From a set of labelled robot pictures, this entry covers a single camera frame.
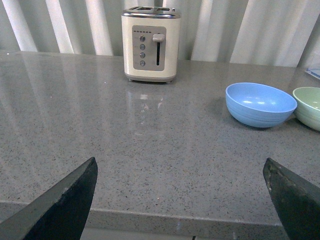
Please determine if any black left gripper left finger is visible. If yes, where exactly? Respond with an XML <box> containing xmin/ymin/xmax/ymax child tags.
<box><xmin>0</xmin><ymin>157</ymin><xmax>98</xmax><ymax>240</ymax></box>

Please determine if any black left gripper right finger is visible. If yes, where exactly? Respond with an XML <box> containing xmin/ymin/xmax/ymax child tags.
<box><xmin>262</xmin><ymin>157</ymin><xmax>320</xmax><ymax>240</ymax></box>

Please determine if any green bowl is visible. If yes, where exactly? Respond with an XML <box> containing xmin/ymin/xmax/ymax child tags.
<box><xmin>292</xmin><ymin>87</ymin><xmax>320</xmax><ymax>131</ymax></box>

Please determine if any blue bowl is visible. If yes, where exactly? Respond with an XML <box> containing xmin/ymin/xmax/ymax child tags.
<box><xmin>225</xmin><ymin>82</ymin><xmax>298</xmax><ymax>128</ymax></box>

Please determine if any clear plastic food container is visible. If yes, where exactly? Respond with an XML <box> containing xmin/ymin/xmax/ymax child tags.
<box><xmin>305</xmin><ymin>68</ymin><xmax>320</xmax><ymax>79</ymax></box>

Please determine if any white curtain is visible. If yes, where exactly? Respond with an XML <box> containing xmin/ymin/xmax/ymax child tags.
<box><xmin>0</xmin><ymin>0</ymin><xmax>320</xmax><ymax>68</ymax></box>

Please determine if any cream toaster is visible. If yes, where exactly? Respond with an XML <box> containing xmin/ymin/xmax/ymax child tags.
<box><xmin>121</xmin><ymin>6</ymin><xmax>181</xmax><ymax>83</ymax></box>

